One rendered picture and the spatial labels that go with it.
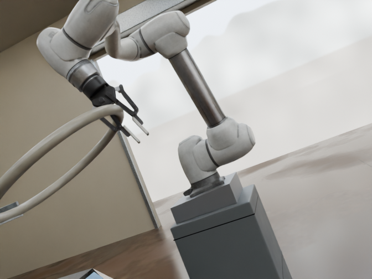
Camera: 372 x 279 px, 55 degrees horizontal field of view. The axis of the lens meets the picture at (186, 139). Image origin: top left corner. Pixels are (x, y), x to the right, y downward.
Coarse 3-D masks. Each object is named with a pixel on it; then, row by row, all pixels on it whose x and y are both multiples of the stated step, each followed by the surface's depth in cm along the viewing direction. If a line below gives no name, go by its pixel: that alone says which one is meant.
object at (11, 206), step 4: (12, 204) 112; (16, 204) 111; (0, 208) 112; (4, 208) 112; (8, 208) 112; (12, 208) 112; (0, 212) 112; (16, 216) 109; (20, 216) 112; (8, 220) 105; (0, 224) 101
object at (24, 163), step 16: (96, 112) 91; (112, 112) 97; (64, 128) 84; (80, 128) 87; (48, 144) 82; (96, 144) 125; (32, 160) 81; (16, 176) 81; (64, 176) 125; (0, 192) 82; (48, 192) 121; (16, 208) 110
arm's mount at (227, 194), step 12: (228, 180) 172; (204, 192) 170; (216, 192) 164; (228, 192) 163; (240, 192) 181; (180, 204) 169; (192, 204) 167; (204, 204) 166; (216, 204) 165; (228, 204) 163; (180, 216) 169; (192, 216) 168
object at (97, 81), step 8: (96, 80) 106; (104, 80) 108; (88, 88) 106; (96, 88) 105; (104, 88) 108; (112, 88) 108; (88, 96) 107; (96, 96) 108; (104, 96) 108; (96, 104) 107
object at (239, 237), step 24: (216, 216) 160; (240, 216) 157; (264, 216) 181; (192, 240) 163; (216, 240) 161; (240, 240) 158; (264, 240) 156; (192, 264) 164; (216, 264) 162; (240, 264) 159; (264, 264) 156
